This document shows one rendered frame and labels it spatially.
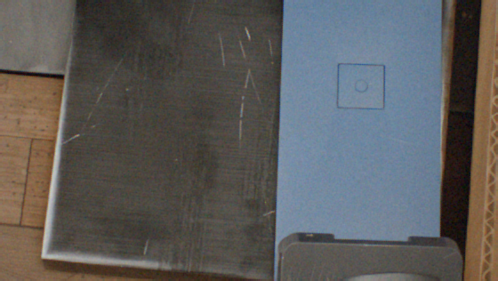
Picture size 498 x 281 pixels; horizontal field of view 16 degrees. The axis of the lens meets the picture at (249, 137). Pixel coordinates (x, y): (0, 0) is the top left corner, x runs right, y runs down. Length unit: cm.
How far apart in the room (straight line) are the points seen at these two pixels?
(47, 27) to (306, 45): 12
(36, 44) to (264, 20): 11
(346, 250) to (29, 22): 24
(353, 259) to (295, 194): 13
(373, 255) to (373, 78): 16
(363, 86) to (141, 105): 10
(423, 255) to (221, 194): 15
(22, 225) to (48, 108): 6
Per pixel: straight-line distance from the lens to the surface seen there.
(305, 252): 65
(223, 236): 78
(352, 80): 80
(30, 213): 81
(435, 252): 66
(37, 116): 82
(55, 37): 83
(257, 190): 79
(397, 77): 80
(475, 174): 79
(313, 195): 78
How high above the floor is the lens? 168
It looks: 73 degrees down
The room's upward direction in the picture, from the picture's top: straight up
